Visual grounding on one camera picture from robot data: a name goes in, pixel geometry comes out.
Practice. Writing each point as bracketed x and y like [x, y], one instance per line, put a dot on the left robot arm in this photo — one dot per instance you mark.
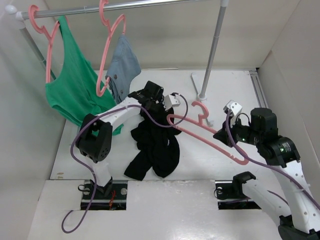
[95, 137]

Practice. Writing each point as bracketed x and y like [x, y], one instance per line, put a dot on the pink hanger with green top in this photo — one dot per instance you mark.
[32, 10]

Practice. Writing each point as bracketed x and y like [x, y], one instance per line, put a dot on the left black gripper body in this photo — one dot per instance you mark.
[158, 105]

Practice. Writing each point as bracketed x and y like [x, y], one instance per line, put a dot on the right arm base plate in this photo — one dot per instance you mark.
[229, 199]

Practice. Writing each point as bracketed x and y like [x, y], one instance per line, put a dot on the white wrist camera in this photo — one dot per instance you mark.
[235, 110]
[171, 101]

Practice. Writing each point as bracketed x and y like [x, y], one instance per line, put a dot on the black t shirt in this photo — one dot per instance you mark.
[158, 150]

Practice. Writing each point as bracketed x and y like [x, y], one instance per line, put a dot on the green tank top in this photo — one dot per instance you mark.
[73, 92]

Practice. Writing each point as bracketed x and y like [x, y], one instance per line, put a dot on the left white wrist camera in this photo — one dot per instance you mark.
[171, 101]

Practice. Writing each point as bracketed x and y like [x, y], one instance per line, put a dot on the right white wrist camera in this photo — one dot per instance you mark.
[235, 110]

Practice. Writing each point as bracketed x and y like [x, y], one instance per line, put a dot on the silver clothes rack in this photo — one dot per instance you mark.
[19, 18]

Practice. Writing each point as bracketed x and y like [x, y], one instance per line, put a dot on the aluminium rail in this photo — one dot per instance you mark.
[262, 102]

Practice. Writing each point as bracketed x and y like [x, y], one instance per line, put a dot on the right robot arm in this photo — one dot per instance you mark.
[298, 216]

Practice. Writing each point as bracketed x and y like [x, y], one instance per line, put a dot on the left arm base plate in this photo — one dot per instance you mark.
[116, 200]

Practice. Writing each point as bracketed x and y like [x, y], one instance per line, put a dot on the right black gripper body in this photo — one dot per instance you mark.
[244, 133]

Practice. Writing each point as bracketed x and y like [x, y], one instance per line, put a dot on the light blue denim shirt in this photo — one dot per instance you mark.
[124, 67]

